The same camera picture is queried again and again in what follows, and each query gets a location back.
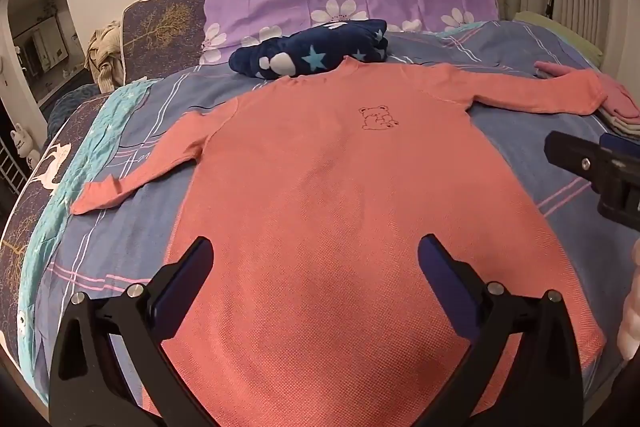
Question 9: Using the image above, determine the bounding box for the coral long-sleeve shirt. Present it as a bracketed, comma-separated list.
[70, 56, 608, 427]

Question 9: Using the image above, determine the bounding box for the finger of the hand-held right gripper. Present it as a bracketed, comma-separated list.
[600, 133, 640, 158]
[544, 131, 640, 224]

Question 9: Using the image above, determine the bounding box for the arched wall mirror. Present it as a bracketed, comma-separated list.
[0, 0, 96, 122]

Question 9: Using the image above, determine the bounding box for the person's right hand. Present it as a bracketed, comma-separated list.
[617, 237, 640, 358]

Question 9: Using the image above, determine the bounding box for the beige folded garment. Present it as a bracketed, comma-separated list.
[600, 109, 640, 132]

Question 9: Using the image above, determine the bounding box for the dark deer print quilt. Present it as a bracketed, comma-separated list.
[0, 97, 111, 358]

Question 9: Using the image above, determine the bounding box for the dark gold-tree print pillow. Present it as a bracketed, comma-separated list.
[121, 0, 211, 85]

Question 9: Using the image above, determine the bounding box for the pink folded garment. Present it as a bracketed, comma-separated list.
[534, 61, 640, 120]

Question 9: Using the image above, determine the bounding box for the dark teal blanket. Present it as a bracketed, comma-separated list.
[47, 82, 113, 142]

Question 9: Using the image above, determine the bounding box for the blue plaid bed sheet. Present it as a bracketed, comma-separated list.
[27, 21, 640, 408]

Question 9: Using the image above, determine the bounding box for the navy star print blanket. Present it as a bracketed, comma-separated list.
[229, 19, 390, 82]

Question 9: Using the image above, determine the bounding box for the beige clothing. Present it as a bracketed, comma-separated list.
[84, 21, 126, 94]

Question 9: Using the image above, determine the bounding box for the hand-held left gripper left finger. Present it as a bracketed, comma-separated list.
[48, 236, 216, 427]

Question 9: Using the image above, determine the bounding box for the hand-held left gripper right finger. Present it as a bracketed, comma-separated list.
[417, 234, 585, 427]

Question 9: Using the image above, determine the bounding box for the white rabbit figurine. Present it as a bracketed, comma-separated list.
[10, 123, 41, 168]

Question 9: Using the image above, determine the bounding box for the white rack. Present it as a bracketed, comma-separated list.
[0, 142, 28, 195]

